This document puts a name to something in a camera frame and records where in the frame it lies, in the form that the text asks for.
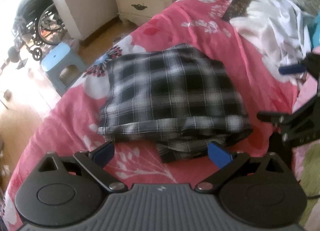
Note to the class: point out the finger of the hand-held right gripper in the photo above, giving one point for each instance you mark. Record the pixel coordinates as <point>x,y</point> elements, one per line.
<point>291,69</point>
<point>280,118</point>

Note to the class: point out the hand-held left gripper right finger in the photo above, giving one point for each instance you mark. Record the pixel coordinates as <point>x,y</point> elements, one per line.
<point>218,154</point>

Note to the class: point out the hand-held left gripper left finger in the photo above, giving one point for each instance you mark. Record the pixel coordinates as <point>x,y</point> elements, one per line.
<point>103,152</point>

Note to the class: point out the black white plaid pants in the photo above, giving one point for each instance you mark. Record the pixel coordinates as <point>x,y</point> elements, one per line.
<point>162,91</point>

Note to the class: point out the pink floral blanket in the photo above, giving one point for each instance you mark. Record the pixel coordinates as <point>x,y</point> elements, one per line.
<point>262,83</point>

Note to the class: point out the pale fleece garment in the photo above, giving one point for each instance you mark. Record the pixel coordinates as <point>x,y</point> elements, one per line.
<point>310,171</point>

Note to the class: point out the light blue cloth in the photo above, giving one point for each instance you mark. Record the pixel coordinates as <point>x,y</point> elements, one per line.
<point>311,28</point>

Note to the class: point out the white garment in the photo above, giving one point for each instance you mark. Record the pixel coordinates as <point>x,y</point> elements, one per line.
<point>270,21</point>

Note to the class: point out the black smartphone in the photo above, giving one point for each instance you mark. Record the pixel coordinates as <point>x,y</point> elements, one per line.
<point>237,6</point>

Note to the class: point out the light blue plastic stool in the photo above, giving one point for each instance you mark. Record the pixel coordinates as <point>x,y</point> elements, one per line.
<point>58,55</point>

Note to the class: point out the black floor fan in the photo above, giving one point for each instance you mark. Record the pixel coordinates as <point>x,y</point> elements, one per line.
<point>13,55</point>

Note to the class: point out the black wheelchair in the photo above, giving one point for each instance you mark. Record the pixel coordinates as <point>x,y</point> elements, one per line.
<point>32,8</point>

